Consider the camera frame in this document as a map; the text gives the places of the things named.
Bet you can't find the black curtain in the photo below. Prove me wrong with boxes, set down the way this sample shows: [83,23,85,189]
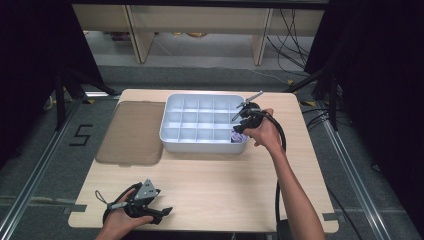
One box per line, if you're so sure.
[303,0,424,233]
[0,0,105,168]

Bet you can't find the person's left hand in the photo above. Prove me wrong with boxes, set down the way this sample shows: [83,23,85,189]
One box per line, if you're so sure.
[103,189,155,234]

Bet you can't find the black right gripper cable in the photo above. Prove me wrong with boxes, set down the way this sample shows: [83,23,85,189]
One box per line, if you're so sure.
[251,109,288,234]

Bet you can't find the aluminium floor rail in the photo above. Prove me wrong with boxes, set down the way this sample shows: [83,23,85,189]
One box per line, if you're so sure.
[320,116,392,240]
[0,98,84,240]

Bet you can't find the white floor cable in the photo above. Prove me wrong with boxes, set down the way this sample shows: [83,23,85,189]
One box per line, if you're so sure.
[213,64,290,86]

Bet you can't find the brown translucent lid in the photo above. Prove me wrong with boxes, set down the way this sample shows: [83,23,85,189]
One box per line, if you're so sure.
[95,100,166,167]

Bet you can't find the person's right hand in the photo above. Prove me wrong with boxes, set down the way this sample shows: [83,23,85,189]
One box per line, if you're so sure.
[242,108,284,156]

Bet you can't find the black floor cables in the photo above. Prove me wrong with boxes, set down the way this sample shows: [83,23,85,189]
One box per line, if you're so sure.
[301,105,332,132]

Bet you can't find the thin black floor cable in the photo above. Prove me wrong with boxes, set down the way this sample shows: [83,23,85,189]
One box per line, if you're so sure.
[325,185,365,240]

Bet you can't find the black metal crossbar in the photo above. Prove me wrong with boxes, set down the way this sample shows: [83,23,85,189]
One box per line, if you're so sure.
[71,0,331,10]

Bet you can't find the white divided storage box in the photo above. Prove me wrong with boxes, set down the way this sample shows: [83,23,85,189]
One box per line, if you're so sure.
[159,93,251,155]

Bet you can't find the lilac sock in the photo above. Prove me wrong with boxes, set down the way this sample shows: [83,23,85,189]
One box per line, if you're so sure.
[230,131,249,144]

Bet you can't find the black metal stand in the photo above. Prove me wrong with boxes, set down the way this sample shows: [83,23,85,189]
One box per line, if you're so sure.
[54,68,122,132]
[283,68,340,132]

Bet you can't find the beige wooden desk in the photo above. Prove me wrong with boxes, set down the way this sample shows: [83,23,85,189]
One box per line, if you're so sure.
[72,3,326,66]

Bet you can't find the bundle of black cables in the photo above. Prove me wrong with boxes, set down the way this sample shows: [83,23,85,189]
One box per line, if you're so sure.
[265,8,312,77]

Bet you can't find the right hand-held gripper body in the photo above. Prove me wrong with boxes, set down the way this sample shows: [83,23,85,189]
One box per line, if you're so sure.
[237,91,267,130]

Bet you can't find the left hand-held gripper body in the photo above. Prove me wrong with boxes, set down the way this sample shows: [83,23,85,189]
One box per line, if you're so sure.
[124,178,162,218]

